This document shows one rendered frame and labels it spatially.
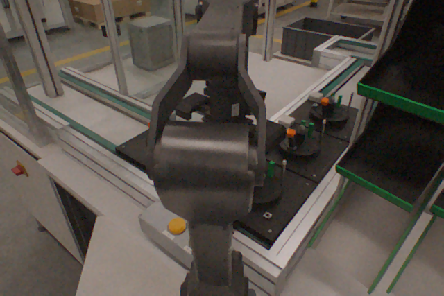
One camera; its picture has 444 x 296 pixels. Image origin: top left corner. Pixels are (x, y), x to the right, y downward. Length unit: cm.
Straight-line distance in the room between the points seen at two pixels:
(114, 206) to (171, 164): 82
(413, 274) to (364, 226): 11
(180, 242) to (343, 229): 36
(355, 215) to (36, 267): 176
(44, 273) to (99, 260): 118
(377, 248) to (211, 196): 53
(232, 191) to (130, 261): 69
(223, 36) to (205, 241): 18
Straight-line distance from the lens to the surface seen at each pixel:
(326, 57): 192
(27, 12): 149
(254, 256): 74
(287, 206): 83
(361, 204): 73
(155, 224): 81
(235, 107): 46
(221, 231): 29
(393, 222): 72
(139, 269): 87
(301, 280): 85
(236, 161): 20
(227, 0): 39
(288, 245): 77
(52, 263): 210
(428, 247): 73
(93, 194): 108
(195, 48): 24
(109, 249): 92
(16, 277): 213
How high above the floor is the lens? 157
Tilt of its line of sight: 34 degrees down
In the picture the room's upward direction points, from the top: straight up
